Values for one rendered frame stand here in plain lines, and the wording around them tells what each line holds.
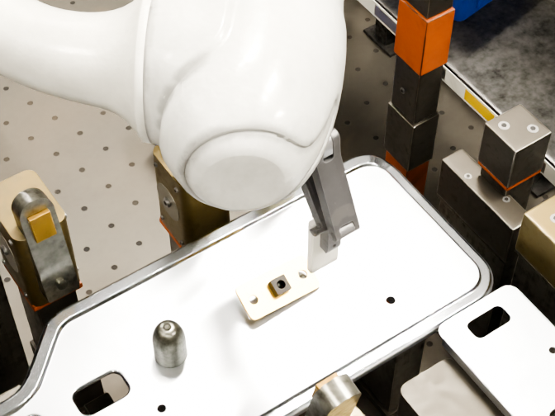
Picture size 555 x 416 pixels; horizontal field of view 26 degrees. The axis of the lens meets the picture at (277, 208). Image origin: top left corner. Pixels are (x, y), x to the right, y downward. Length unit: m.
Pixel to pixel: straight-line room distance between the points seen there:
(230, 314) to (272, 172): 0.51
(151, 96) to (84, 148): 1.03
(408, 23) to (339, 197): 0.40
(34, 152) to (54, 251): 0.56
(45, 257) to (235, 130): 0.56
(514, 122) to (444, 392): 0.29
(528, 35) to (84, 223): 0.65
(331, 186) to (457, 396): 0.30
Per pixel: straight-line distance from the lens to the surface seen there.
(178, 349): 1.15
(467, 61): 1.40
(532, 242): 1.24
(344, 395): 1.02
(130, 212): 1.67
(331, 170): 0.97
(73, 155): 1.75
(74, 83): 0.76
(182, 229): 1.30
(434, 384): 1.19
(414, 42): 1.35
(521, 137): 1.26
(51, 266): 1.22
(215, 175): 0.70
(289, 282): 1.21
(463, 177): 1.32
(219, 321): 1.20
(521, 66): 1.41
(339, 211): 0.99
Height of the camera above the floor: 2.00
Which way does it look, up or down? 52 degrees down
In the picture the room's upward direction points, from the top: straight up
